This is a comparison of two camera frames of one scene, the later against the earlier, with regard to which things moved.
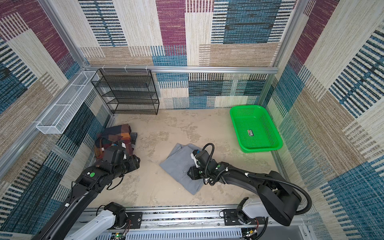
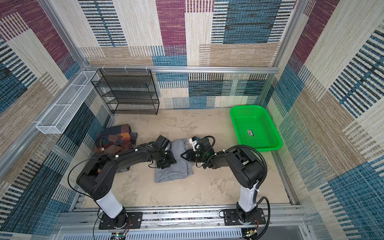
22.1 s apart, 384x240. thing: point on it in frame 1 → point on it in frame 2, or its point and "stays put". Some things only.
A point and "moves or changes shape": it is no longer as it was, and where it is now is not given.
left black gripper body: (130, 164) → (166, 160)
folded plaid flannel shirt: (111, 135) stays put
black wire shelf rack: (127, 91) stays put
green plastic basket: (255, 130) stays put
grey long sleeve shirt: (178, 163) moves or changes shape
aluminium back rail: (222, 70) stays put
